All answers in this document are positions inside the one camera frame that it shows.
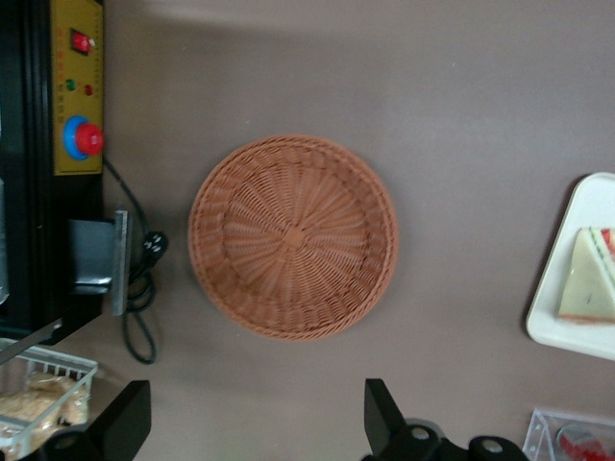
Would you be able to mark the red rocker switch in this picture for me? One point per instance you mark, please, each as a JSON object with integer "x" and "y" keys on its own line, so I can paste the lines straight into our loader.
{"x": 81, "y": 41}

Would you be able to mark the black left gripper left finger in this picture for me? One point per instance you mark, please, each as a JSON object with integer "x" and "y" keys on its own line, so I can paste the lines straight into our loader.
{"x": 120, "y": 422}

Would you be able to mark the clear acrylic bottle rack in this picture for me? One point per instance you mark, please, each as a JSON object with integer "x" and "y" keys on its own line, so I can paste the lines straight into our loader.
{"x": 538, "y": 432}

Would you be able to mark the black sealing machine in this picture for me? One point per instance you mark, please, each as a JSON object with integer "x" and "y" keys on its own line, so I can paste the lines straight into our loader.
{"x": 29, "y": 216}

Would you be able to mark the red emergency stop button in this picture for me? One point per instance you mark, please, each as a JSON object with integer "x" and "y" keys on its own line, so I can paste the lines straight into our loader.
{"x": 89, "y": 139}

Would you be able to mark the triangle sandwich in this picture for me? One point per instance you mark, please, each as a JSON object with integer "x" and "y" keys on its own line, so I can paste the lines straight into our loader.
{"x": 588, "y": 283}

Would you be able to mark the yellow machine control panel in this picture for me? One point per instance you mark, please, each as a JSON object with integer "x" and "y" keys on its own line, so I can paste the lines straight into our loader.
{"x": 62, "y": 86}

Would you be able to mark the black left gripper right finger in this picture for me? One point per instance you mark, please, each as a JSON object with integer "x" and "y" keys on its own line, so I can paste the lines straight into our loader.
{"x": 384, "y": 422}

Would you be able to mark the cream plastic tray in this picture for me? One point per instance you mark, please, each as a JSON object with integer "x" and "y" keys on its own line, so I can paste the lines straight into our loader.
{"x": 552, "y": 312}

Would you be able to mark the round brown wicker basket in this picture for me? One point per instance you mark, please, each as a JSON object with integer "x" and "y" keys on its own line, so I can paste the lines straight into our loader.
{"x": 250, "y": 230}

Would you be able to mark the clear rice cracker bag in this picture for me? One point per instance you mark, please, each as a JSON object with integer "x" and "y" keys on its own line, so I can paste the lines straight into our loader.
{"x": 62, "y": 398}
{"x": 24, "y": 418}

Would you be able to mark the red cola bottle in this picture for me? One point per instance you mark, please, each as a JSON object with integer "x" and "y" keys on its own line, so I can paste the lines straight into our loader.
{"x": 583, "y": 446}

